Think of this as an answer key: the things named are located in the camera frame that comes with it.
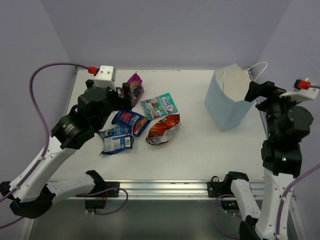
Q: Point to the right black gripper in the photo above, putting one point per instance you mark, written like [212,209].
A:
[257,90]

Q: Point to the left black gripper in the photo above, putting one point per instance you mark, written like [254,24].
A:
[116,99]

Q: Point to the yellow green candy packet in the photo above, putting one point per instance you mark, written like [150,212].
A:
[120,92]

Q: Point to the purple snack packet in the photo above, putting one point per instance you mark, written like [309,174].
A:
[136,87]

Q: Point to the light blue paper bag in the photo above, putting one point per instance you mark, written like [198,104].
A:
[225,97]

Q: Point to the blue red snack packet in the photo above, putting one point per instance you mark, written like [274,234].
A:
[128,118]

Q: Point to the blue Kettle chips bag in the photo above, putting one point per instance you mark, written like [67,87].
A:
[116,139]

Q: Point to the green red snack packet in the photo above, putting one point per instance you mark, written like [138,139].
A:
[159,106]

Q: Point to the orange red chips bag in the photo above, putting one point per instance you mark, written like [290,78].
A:
[163,130]

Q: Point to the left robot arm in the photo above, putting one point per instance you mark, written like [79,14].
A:
[31,193]

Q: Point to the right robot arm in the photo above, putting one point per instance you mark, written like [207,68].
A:
[282,164]

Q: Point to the left base control box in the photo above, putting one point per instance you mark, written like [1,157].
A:
[92,205]

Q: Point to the base control box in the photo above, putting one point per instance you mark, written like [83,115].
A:
[92,205]
[229,205]

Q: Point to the right base control box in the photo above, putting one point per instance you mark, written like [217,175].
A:
[229,205]

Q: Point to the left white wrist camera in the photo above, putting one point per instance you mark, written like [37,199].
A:
[105,77]

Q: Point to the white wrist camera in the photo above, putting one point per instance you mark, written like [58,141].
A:
[105,77]
[304,90]

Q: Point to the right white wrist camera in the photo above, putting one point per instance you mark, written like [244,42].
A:
[304,90]

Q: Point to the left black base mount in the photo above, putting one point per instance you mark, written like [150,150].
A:
[105,189]

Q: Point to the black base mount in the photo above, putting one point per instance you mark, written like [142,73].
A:
[105,189]
[215,187]

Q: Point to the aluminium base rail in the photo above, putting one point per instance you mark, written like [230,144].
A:
[136,189]

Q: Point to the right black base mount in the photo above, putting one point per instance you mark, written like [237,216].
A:
[215,187]

